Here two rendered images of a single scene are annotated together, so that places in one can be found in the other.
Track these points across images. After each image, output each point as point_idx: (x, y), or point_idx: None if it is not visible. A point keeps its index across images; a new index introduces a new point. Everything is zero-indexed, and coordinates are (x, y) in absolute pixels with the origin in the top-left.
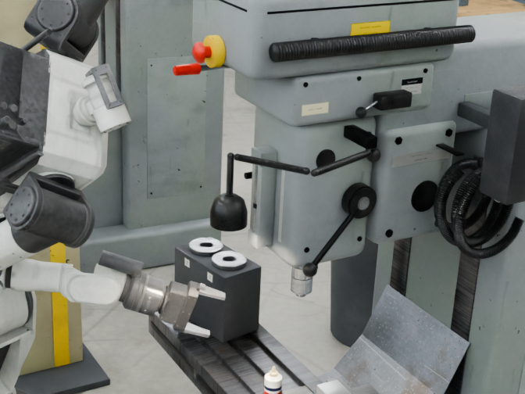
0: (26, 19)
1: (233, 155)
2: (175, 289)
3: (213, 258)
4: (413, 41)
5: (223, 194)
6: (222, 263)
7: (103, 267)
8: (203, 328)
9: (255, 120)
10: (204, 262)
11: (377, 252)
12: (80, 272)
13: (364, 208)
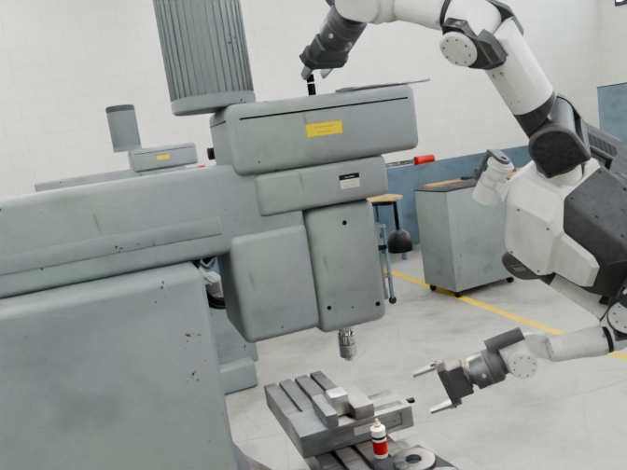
0: (581, 117)
1: (392, 201)
2: (454, 360)
3: (432, 458)
4: None
5: (401, 229)
6: (422, 451)
7: (521, 344)
8: (435, 409)
9: (373, 214)
10: (445, 463)
11: (235, 463)
12: (536, 333)
13: None
